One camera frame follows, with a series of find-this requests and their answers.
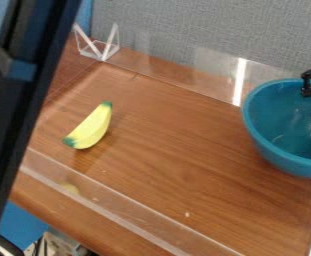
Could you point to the blue plastic bowl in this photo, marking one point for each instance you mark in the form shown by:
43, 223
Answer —
277, 118

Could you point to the black blue robot arm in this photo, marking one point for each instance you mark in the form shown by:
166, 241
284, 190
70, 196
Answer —
149, 140

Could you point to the clear acrylic back barrier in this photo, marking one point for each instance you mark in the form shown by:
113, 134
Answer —
217, 75

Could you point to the clear acrylic barrier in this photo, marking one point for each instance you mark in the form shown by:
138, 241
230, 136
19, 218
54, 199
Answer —
217, 75
144, 221

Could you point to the yellow toy banana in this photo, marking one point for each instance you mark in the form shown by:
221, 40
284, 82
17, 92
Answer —
90, 131

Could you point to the clear acrylic front barrier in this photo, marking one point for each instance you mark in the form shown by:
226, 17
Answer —
144, 221

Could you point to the clear acrylic corner bracket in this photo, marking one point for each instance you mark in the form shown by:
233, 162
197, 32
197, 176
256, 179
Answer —
99, 50

